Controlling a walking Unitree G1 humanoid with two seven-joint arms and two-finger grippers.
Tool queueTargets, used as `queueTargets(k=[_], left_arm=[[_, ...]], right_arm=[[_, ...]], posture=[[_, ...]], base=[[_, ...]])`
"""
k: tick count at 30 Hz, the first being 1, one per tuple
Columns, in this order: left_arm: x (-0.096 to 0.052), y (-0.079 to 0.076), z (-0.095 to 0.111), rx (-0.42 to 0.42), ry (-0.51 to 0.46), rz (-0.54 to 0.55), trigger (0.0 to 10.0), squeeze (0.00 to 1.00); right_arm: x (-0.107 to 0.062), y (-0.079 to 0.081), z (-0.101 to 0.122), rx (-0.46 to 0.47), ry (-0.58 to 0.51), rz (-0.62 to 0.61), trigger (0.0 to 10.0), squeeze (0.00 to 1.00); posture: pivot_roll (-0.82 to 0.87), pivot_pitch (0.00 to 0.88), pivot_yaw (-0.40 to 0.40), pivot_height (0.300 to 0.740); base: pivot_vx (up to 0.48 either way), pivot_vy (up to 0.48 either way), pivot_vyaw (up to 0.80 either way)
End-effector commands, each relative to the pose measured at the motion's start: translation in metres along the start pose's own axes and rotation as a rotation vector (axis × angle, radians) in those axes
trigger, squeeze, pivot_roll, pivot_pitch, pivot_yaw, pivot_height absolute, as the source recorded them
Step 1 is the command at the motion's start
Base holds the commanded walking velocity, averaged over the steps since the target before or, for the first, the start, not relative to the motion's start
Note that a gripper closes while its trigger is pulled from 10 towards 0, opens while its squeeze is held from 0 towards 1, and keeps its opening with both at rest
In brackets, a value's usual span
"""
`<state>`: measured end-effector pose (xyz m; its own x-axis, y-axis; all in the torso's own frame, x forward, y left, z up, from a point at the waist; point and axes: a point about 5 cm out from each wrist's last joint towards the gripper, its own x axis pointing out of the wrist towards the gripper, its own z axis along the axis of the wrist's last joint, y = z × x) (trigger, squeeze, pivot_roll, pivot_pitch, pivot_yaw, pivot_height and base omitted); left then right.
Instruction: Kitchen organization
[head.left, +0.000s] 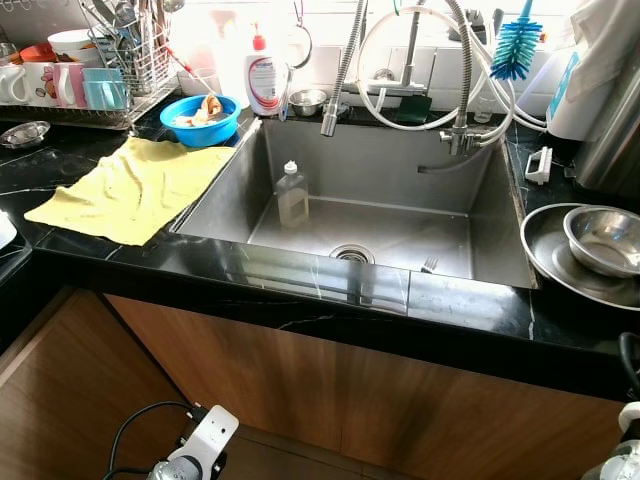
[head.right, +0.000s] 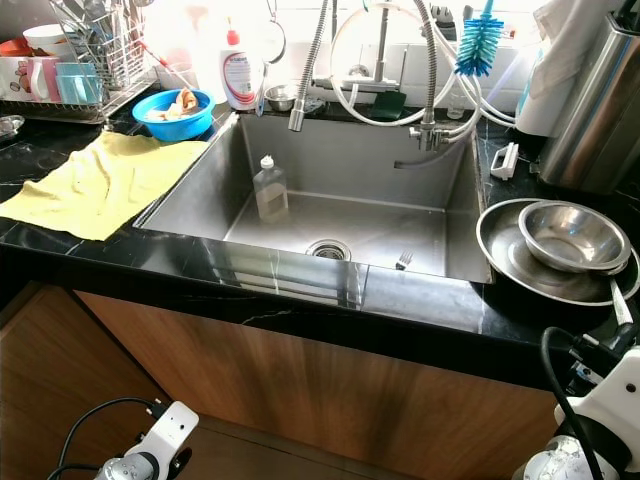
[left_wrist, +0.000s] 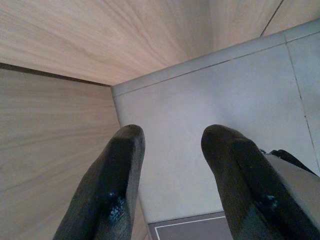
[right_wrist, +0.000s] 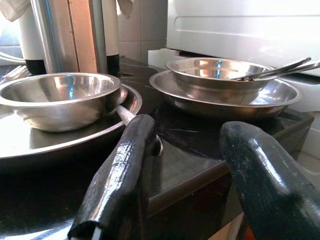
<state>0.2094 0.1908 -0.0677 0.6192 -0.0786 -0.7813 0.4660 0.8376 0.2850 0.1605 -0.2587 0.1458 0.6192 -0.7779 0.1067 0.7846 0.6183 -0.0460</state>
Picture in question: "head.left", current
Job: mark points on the blue plastic bowl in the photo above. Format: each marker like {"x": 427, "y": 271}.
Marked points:
{"x": 195, "y": 135}

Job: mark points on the white appliance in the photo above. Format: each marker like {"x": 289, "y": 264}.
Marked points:
{"x": 6, "y": 232}

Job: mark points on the small steel tap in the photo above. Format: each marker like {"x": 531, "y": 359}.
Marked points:
{"x": 458, "y": 140}

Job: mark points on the white dish soap bottle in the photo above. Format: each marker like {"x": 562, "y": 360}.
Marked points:
{"x": 264, "y": 85}

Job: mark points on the wooden base cabinet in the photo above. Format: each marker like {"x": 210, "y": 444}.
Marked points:
{"x": 320, "y": 400}

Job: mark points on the small white plastic holder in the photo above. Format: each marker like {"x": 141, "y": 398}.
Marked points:
{"x": 531, "y": 170}

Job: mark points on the white hanging cloth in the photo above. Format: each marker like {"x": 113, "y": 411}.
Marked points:
{"x": 600, "y": 50}

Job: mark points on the yellow cloth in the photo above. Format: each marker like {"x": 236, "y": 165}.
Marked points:
{"x": 130, "y": 190}

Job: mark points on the white ceramic bowl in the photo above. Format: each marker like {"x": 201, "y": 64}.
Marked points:
{"x": 72, "y": 44}

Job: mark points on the large steel bowl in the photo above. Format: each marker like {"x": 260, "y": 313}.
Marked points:
{"x": 605, "y": 240}

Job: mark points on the steel bowl in rack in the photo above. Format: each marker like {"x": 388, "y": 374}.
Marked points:
{"x": 7, "y": 52}

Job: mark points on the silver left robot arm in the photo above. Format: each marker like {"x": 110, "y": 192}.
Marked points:
{"x": 172, "y": 470}

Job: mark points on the round steel plate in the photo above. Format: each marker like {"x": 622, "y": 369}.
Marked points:
{"x": 565, "y": 270}

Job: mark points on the light blue mug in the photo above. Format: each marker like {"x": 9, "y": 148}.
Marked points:
{"x": 105, "y": 90}

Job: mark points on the blue bottle brush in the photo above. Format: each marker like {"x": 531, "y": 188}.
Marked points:
{"x": 515, "y": 50}

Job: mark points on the clear plastic bottle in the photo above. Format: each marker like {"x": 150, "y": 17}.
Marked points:
{"x": 292, "y": 200}

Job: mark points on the plain white mug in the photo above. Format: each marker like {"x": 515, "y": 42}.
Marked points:
{"x": 12, "y": 85}

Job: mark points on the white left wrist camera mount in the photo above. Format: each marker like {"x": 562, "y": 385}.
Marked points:
{"x": 213, "y": 430}

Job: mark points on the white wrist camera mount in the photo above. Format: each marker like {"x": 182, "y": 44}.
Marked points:
{"x": 630, "y": 410}
{"x": 213, "y": 430}

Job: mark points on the small shallow steel dish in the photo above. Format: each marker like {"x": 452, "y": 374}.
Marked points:
{"x": 25, "y": 135}

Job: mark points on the brown food scraps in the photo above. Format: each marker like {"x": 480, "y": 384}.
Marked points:
{"x": 210, "y": 107}

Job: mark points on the orange bowl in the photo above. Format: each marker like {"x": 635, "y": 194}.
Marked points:
{"x": 36, "y": 53}

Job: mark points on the steel pull-down faucet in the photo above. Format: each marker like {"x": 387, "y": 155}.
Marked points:
{"x": 330, "y": 120}

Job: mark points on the small steel bowl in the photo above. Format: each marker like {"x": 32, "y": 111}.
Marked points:
{"x": 307, "y": 103}

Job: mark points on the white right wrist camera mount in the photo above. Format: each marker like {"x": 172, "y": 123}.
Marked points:
{"x": 630, "y": 410}

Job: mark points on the pink mug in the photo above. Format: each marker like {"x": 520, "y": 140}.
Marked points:
{"x": 70, "y": 85}

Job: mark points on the green sponge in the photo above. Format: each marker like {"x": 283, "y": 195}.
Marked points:
{"x": 412, "y": 110}

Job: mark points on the white printed mug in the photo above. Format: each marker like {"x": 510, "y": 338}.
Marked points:
{"x": 40, "y": 85}

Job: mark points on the steel fork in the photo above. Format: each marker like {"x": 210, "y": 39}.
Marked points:
{"x": 430, "y": 265}

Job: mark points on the stainless steel sink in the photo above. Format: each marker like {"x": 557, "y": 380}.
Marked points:
{"x": 380, "y": 170}

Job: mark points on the tall steel canister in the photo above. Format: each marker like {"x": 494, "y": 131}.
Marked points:
{"x": 615, "y": 150}

